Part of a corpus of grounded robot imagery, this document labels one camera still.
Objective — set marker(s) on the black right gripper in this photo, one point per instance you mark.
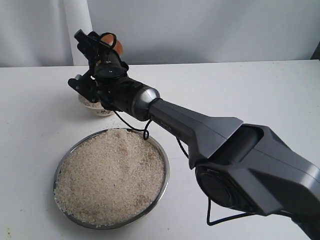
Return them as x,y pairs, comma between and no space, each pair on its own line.
107,65

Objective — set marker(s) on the brown wooden cup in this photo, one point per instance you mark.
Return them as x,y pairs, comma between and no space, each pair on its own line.
110,40

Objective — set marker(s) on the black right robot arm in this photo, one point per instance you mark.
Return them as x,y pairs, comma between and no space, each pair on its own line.
244,167

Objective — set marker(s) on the ceramic bowl of rice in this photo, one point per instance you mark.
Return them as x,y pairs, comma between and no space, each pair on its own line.
94,108

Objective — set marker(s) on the steel tray of rice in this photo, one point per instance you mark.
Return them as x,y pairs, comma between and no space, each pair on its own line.
111,179

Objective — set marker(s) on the white curtain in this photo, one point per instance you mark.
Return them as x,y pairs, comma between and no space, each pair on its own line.
40,33

